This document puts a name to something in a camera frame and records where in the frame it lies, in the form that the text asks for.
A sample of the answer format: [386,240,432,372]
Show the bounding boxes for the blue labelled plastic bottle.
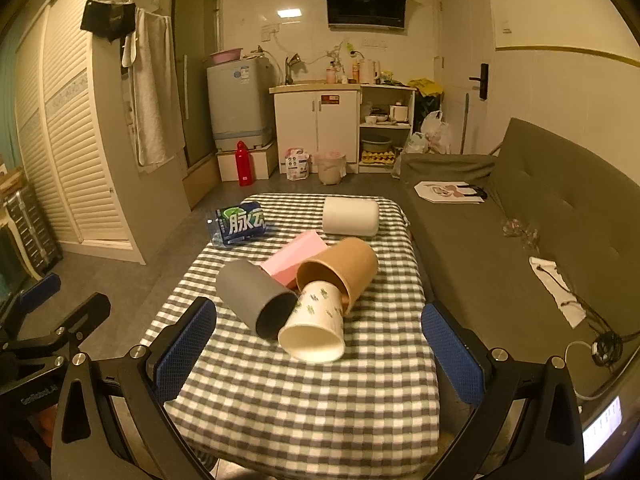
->
[206,202,267,247]

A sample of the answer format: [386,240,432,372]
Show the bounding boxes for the grey plastic cup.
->
[216,259,297,340]

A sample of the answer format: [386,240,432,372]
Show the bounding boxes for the white floral paper cup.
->
[278,281,345,364]

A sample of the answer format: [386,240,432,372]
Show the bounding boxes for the brown paper cup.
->
[296,237,378,316]

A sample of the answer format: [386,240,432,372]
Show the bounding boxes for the white cloth on sofa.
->
[529,257,586,328]

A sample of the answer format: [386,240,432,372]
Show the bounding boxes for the dark green sofa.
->
[400,118,639,396]

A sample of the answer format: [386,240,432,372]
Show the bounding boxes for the grey white checkered tablecloth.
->
[165,198,439,479]

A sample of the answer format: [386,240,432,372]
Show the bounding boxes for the pink box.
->
[259,231,328,288]

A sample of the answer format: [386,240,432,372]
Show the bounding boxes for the silver suitcase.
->
[3,184,61,275]

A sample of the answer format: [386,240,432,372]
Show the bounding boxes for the white paper towel roll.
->
[322,196,380,237]

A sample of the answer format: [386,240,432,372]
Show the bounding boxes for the red thermos bottle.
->
[234,141,254,186]

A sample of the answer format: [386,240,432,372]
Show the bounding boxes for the white plastic bags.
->
[404,110,452,154]

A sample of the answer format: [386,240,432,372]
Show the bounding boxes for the white box under washer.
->
[216,141,279,182]

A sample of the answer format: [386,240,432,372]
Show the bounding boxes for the white detergent bag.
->
[284,148,310,181]

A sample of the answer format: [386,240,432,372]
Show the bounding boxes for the small trash bin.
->
[314,152,347,185]

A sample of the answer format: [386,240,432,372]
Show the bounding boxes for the white louvered wardrobe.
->
[14,0,189,263]

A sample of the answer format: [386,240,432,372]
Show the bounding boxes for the open white shelf unit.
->
[356,84,416,174]

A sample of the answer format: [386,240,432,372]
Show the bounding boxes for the white washing machine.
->
[206,58,276,152]

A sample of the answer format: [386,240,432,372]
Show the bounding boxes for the white kitchen cabinet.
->
[269,84,361,174]

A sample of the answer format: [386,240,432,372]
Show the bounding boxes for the hanging beige towel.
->
[122,8,184,172]

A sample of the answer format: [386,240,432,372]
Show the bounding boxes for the pink basin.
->
[209,48,242,65]

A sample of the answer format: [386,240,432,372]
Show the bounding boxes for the white kettle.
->
[359,60,380,84]

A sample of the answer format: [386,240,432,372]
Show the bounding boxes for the black hanging bag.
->
[80,0,137,42]

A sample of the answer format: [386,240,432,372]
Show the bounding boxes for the black door handle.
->
[469,63,489,101]

